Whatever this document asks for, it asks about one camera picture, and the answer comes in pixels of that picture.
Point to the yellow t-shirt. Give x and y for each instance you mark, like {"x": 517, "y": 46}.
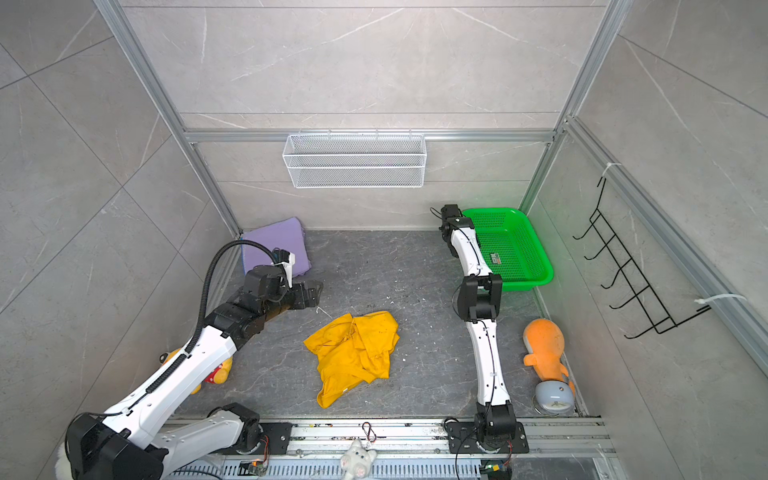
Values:
{"x": 352, "y": 350}

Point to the black wire hook rack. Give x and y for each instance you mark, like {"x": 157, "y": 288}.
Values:
{"x": 628, "y": 269}

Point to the white wire mesh basket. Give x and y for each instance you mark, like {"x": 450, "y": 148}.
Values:
{"x": 361, "y": 160}

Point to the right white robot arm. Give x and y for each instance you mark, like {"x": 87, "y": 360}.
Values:
{"x": 477, "y": 304}

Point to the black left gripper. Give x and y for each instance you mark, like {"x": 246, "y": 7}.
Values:
{"x": 303, "y": 302}

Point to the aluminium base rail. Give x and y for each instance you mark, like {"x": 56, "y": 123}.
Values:
{"x": 420, "y": 448}

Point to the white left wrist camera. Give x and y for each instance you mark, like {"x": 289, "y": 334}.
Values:
{"x": 287, "y": 261}

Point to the green plastic basket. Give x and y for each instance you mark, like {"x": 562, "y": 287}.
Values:
{"x": 511, "y": 248}

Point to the small white plush toy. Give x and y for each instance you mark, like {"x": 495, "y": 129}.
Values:
{"x": 357, "y": 462}

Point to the white plush bear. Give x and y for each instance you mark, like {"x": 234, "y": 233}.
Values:
{"x": 63, "y": 469}

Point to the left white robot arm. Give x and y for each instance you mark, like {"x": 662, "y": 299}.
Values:
{"x": 128, "y": 441}

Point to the grey round plush head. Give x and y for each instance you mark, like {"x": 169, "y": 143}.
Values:
{"x": 554, "y": 398}

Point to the orange plush toy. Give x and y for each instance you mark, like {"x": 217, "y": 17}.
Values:
{"x": 545, "y": 344}

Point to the yellow plush toy red dress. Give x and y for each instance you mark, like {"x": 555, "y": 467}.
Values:
{"x": 217, "y": 376}

